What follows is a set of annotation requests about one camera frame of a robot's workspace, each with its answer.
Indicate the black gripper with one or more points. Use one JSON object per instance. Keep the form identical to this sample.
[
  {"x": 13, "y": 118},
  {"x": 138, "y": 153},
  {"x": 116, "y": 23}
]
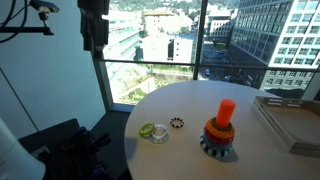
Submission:
[{"x": 95, "y": 20}]

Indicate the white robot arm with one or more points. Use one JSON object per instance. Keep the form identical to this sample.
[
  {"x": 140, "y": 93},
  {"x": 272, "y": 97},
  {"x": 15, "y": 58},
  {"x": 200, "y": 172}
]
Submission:
[{"x": 13, "y": 156}]

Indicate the blue bar clamp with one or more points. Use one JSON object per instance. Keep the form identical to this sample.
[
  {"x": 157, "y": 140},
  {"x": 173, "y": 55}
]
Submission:
[{"x": 77, "y": 136}]

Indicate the orange stacking peg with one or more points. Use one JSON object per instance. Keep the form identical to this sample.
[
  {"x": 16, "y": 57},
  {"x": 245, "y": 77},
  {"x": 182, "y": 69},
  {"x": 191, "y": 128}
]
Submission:
[{"x": 226, "y": 111}]

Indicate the light wooden tray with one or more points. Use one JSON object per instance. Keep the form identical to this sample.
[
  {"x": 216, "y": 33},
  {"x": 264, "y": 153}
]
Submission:
[{"x": 293, "y": 123}]

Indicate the blue external camera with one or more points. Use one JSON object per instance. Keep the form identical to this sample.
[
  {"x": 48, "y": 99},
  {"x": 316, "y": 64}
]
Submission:
[{"x": 43, "y": 6}]

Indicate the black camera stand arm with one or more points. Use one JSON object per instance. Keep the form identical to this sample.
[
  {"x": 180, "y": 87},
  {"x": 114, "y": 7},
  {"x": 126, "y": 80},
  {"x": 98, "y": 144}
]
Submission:
[{"x": 26, "y": 30}]

